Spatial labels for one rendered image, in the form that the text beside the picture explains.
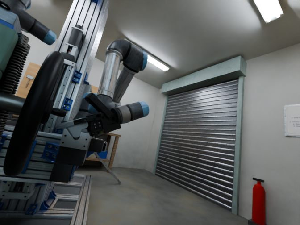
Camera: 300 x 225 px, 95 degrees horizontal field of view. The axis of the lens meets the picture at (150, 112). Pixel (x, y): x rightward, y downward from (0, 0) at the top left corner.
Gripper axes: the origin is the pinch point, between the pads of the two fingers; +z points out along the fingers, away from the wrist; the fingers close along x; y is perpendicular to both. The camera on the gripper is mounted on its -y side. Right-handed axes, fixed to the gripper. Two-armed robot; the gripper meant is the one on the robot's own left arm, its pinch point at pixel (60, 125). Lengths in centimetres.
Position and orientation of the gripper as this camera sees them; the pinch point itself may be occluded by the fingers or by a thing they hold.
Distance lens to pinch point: 53.6
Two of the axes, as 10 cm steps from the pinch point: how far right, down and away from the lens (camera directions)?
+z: -7.6, 2.3, -6.1
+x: -6.1, 0.6, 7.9
